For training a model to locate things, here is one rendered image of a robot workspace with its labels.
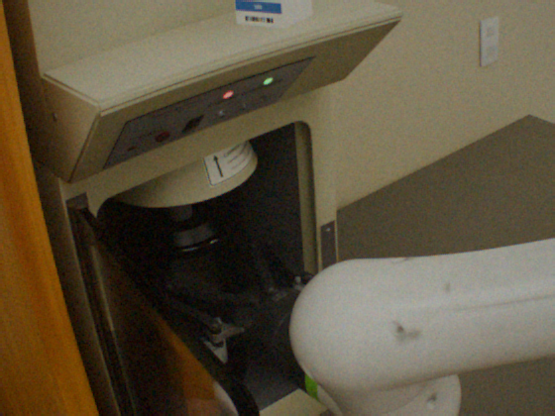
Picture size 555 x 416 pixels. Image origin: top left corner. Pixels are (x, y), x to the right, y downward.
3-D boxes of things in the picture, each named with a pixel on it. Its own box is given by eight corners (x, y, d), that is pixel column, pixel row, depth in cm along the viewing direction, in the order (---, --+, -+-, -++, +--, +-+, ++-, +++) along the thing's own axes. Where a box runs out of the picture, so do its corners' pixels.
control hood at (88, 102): (55, 178, 68) (37, 73, 63) (330, 73, 84) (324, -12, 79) (114, 225, 60) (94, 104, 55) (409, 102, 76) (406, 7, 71)
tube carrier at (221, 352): (152, 365, 104) (121, 227, 93) (216, 334, 109) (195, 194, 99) (197, 405, 96) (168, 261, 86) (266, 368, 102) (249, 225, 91)
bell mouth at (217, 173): (75, 171, 90) (67, 129, 88) (198, 122, 99) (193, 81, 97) (150, 227, 78) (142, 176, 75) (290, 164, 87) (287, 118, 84)
